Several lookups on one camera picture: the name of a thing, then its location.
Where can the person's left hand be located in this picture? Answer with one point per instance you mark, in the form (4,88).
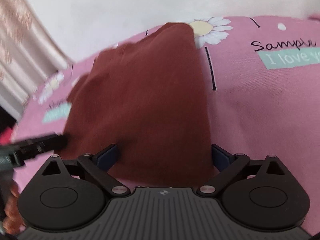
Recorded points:
(13,221)

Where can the pink floral bed sheet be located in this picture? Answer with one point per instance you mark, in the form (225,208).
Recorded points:
(262,81)

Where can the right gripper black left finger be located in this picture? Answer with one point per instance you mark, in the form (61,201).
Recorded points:
(68,194)

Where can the red cloth at edge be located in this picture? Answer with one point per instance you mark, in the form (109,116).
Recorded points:
(5,137)

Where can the dark red knit garment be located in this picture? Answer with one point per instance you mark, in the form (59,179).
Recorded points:
(149,99)

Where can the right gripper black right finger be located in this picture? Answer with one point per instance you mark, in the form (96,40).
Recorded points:
(262,195)

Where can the cream satin curtain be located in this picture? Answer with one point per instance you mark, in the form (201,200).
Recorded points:
(28,56)

